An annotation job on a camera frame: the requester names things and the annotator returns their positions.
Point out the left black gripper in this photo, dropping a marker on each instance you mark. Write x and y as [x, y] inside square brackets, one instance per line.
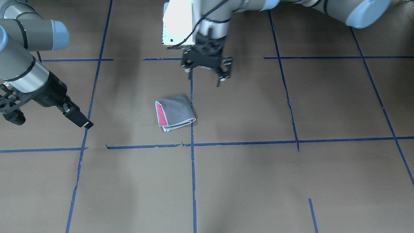
[226, 64]

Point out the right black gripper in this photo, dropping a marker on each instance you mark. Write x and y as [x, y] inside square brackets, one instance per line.
[51, 92]

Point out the pink towel with grey edge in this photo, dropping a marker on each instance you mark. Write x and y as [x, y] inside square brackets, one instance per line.
[174, 112]

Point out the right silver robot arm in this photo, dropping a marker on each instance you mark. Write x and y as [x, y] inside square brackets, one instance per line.
[26, 79]

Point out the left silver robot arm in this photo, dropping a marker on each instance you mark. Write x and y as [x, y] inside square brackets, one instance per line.
[212, 27]

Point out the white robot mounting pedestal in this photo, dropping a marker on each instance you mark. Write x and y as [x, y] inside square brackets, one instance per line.
[179, 19]

